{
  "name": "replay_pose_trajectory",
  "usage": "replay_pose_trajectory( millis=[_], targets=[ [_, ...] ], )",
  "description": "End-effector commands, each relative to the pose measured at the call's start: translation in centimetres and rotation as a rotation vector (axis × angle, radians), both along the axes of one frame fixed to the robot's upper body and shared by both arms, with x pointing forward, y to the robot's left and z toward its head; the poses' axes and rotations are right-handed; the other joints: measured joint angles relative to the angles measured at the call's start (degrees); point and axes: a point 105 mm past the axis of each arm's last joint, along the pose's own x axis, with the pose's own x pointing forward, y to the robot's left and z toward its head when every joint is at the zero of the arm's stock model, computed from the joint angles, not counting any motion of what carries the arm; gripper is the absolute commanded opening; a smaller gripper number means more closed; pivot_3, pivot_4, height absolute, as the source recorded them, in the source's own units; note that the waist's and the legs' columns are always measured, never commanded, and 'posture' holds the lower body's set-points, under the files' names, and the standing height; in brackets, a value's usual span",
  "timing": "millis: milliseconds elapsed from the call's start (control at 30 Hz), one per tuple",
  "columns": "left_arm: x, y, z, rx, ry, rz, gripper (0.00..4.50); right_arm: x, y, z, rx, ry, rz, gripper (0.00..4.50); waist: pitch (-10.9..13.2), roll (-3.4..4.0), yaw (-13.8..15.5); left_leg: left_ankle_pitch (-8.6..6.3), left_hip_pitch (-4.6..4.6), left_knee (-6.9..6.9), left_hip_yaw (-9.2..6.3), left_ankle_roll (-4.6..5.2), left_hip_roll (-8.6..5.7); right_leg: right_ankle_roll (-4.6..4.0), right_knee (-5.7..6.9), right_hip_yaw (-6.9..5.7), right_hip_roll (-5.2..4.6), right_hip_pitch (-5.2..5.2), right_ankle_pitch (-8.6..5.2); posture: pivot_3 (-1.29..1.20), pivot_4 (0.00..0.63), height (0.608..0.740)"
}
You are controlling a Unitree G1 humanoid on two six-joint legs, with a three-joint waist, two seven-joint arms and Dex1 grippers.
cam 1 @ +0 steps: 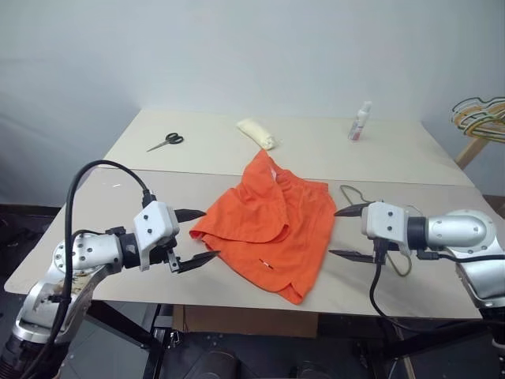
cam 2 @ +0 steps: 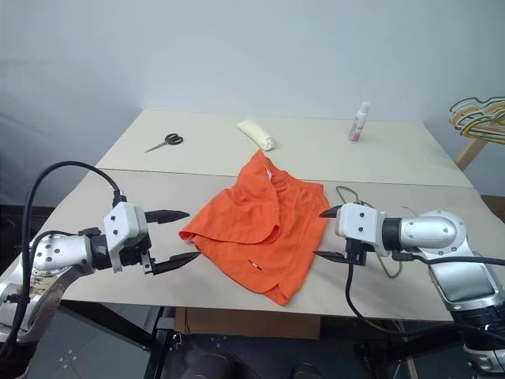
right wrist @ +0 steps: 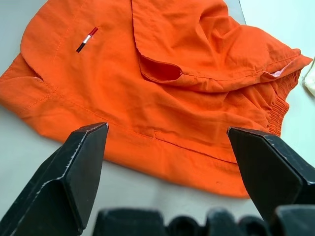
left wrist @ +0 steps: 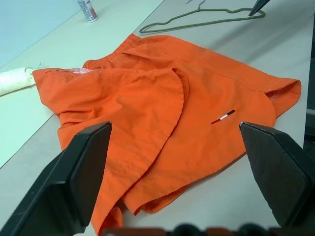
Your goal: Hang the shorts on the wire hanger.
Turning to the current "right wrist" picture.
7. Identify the orange t-shirt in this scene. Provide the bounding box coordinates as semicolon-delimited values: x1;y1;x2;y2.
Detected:
0;0;314;199

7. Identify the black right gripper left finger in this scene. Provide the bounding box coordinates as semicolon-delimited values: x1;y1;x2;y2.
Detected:
0;122;110;236

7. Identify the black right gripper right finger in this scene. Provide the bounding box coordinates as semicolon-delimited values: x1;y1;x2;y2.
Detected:
226;126;315;222

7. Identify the cream rolled cloth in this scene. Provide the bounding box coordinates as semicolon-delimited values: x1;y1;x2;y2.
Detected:
302;57;315;97

